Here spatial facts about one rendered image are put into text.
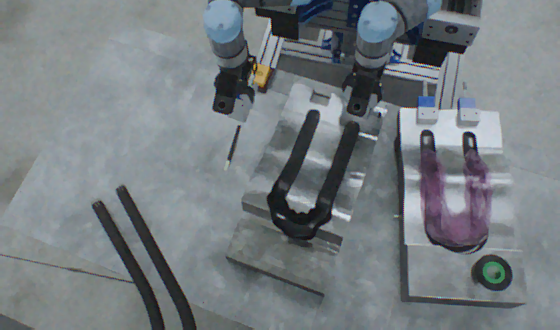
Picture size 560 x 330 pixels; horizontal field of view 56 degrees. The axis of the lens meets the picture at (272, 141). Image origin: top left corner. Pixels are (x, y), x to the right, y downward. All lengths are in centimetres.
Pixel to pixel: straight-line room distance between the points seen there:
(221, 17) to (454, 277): 77
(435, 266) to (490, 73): 149
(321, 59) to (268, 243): 113
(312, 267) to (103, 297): 120
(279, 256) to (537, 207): 68
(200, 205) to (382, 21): 68
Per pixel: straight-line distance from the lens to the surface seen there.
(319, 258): 132
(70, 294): 237
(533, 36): 281
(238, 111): 135
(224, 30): 107
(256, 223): 134
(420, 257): 129
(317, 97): 146
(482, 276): 128
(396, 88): 225
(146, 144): 154
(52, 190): 159
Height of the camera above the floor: 215
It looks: 66 degrees down
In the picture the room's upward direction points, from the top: 9 degrees counter-clockwise
